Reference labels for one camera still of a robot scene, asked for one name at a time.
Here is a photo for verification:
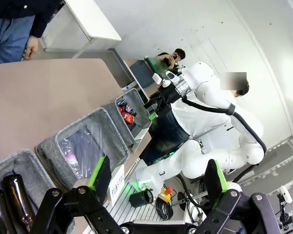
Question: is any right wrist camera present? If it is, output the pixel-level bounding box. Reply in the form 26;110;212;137
152;70;180;89

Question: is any white table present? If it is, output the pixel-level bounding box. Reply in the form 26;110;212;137
40;0;123;53

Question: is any brown glass bottle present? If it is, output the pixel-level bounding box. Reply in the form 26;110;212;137
0;189;17;234
1;174;37;232

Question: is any paper label PLASTIC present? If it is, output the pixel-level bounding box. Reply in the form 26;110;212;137
108;164;126;206

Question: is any person holding phone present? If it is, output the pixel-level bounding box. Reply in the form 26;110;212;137
156;48;186;70

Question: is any person's left hand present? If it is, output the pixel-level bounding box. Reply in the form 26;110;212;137
22;36;41;61

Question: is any aluminium profile robot stand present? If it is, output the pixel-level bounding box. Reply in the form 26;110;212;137
104;170;210;234

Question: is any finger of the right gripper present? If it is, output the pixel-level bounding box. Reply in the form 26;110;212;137
143;97;160;109
147;107;162;121

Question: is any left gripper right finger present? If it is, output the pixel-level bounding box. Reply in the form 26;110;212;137
197;158;283;234

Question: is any person in white shirt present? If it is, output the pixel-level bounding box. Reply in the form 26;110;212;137
139;72;250;166

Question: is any yellow emergency stop button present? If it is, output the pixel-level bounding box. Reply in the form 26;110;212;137
158;186;174;202

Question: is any white camera on stand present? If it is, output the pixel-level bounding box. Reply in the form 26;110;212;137
276;185;293;231

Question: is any black right arm hose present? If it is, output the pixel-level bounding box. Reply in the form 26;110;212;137
182;97;268;169

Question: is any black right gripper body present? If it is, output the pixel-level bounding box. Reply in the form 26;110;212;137
158;84;186;113

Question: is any green roll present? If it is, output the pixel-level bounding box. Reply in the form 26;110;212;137
143;55;162;74

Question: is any grey fabric plastic basket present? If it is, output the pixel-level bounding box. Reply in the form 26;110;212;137
36;106;130;193

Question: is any clear plastic packaging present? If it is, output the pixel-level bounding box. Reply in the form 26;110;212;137
73;125;105;161

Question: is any person's left forearm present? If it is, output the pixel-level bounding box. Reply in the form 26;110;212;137
33;0;64;39

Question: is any person in dark shirt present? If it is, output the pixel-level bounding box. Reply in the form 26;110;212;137
0;0;64;65

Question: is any coiled black cable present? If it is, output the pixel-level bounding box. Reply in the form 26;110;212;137
155;197;174;222

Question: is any grey fabric can basket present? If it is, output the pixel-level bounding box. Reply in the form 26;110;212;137
103;87;153;145

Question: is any black cup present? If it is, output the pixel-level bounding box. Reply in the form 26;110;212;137
128;189;154;209

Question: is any grey storage box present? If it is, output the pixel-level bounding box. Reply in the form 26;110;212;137
129;59;155;89

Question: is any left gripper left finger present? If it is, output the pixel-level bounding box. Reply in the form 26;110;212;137
30;155;124;234

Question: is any grey fabric bottle basket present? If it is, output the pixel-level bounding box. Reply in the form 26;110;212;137
0;149;76;234

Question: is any clear plastic bottle pink label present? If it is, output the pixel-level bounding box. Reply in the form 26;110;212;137
62;152;80;169

